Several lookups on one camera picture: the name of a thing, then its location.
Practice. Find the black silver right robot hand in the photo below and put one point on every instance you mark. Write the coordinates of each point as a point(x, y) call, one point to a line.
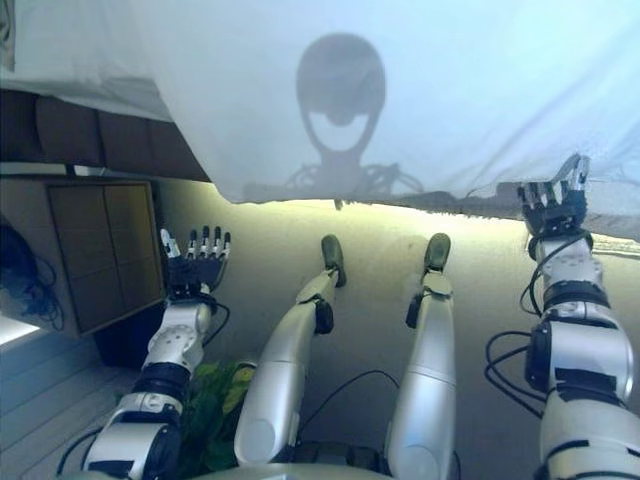
point(552, 210)

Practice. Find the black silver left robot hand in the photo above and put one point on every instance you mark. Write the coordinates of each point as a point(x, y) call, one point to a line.
point(192, 272)

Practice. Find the white duvet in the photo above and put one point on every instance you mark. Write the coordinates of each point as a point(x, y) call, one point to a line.
point(200, 50)

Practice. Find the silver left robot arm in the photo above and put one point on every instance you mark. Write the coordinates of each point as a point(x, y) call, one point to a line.
point(175, 340)

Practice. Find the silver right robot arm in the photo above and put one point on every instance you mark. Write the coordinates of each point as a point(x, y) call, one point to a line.
point(580, 345)

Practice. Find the white bed sheet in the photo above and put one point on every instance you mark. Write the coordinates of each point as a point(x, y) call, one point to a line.
point(100, 95)

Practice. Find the wooden nightstand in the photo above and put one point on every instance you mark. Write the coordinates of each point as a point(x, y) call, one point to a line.
point(100, 250)

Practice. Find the dark right robot foot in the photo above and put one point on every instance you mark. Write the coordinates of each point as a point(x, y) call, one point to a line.
point(437, 250)

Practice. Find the dark robot foot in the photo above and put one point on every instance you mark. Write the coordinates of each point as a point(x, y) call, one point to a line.
point(437, 250)
point(332, 250)

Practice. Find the silver left robot leg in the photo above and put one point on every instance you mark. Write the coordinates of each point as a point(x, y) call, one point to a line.
point(280, 360)

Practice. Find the silver robot leg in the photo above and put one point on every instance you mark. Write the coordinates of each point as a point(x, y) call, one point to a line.
point(280, 360)
point(425, 360)

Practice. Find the green leafy plant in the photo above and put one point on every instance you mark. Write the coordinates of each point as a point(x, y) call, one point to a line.
point(210, 400)

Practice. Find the dark left robot foot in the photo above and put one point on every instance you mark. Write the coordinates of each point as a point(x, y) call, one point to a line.
point(332, 250)

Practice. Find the silver right robot leg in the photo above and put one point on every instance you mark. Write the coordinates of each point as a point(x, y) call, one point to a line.
point(425, 360)

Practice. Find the grey robot torso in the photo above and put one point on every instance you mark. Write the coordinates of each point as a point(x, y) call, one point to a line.
point(310, 472)

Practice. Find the brown upholstered bed frame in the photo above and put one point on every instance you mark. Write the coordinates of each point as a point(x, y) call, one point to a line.
point(125, 140)

